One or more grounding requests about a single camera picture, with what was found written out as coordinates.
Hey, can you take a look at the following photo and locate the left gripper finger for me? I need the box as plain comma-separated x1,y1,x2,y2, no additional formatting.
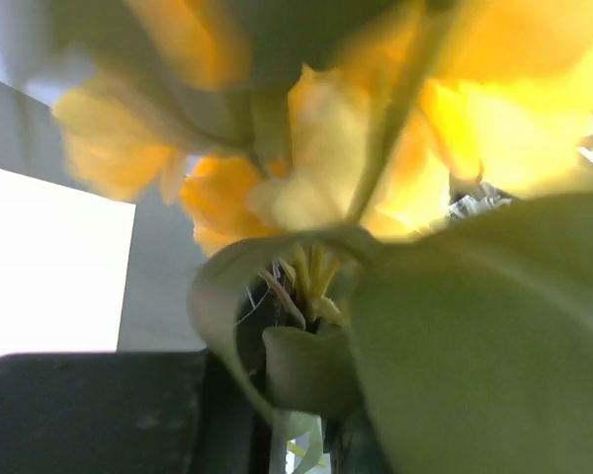
0,351,270,474

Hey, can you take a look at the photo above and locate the yellow flower bunch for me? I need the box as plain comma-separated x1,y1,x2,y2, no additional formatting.
41,1,593,473

